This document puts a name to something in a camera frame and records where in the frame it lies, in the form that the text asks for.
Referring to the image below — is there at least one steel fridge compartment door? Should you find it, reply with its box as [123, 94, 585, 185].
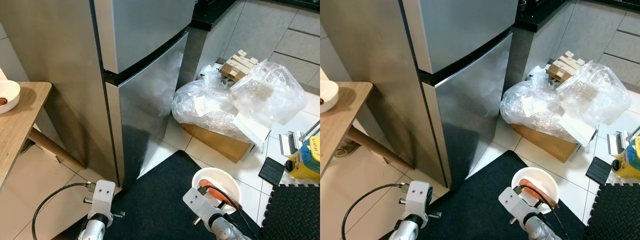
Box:
[105, 31, 190, 188]
[422, 32, 514, 190]

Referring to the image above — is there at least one long orange carrot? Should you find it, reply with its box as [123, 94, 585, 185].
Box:
[198, 185, 236, 207]
[518, 178, 557, 208]

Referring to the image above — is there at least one white bowl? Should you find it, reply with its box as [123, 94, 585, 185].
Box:
[320, 79, 340, 114]
[192, 167, 242, 215]
[511, 166, 560, 215]
[0, 80, 21, 115]

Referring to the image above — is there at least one stainless steel fridge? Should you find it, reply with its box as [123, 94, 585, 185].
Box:
[320, 0, 519, 190]
[0, 0, 197, 188]

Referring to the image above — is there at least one black floor mat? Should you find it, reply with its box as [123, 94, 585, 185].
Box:
[380, 150, 598, 240]

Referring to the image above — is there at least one grey shoe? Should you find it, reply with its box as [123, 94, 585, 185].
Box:
[334, 137, 361, 158]

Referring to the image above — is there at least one flat brown cardboard box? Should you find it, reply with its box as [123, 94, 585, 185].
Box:
[511, 122, 578, 163]
[181, 122, 252, 164]

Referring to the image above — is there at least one yellow blue detergent bottle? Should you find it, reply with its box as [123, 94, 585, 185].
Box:
[612, 136, 640, 183]
[285, 136, 321, 183]

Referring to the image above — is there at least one light wooden table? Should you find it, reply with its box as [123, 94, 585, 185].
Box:
[320, 81, 416, 173]
[0, 81, 86, 191]

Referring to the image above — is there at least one clear plastic bag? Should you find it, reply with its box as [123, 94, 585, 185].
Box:
[231, 60, 308, 127]
[556, 60, 632, 126]
[171, 79, 261, 146]
[500, 80, 586, 143]

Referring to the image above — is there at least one black foam puzzle mat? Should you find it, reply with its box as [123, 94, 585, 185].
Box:
[582, 183, 640, 240]
[260, 183, 321, 240]

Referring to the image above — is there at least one flat white box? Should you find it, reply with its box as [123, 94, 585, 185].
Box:
[232, 112, 271, 151]
[558, 114, 598, 149]

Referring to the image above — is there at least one slotted wooden block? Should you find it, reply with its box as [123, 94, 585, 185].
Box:
[546, 50, 586, 83]
[220, 49, 259, 83]

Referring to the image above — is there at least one black kitchen cabinet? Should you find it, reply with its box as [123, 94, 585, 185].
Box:
[191, 0, 321, 32]
[515, 0, 640, 33]

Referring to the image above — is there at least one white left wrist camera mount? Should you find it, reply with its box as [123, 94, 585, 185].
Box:
[406, 181, 432, 221]
[89, 180, 116, 221]

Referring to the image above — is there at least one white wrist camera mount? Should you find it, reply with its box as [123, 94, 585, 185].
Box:
[182, 187, 221, 223]
[498, 186, 536, 221]
[406, 181, 432, 221]
[89, 180, 116, 221]

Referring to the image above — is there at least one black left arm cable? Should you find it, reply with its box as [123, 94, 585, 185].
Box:
[341, 183, 412, 240]
[31, 182, 96, 240]

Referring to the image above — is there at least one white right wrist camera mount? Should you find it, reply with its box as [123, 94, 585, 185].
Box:
[182, 187, 221, 223]
[498, 186, 536, 221]

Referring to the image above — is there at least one silver metal bracket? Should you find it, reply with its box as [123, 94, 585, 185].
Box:
[606, 126, 640, 156]
[278, 120, 321, 156]

